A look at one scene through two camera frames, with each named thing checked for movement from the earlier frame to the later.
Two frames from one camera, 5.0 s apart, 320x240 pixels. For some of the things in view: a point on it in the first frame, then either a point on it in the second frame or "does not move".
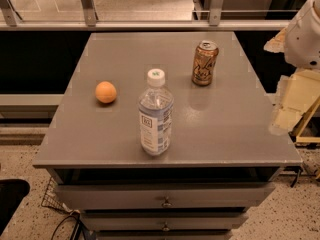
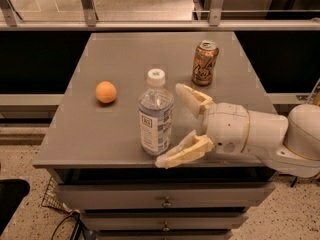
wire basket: [50, 199] does not move
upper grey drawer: [160, 196] does not move
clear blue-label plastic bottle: [156, 116] does not move
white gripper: [304, 39] to [227, 127]
